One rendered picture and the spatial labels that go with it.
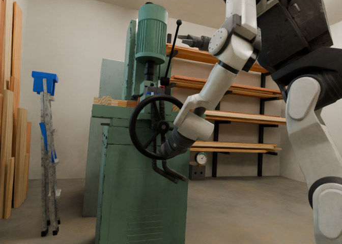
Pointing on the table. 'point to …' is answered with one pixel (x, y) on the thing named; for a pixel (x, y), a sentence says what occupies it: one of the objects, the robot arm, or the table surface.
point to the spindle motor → (151, 34)
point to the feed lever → (170, 57)
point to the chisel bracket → (145, 87)
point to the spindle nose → (149, 71)
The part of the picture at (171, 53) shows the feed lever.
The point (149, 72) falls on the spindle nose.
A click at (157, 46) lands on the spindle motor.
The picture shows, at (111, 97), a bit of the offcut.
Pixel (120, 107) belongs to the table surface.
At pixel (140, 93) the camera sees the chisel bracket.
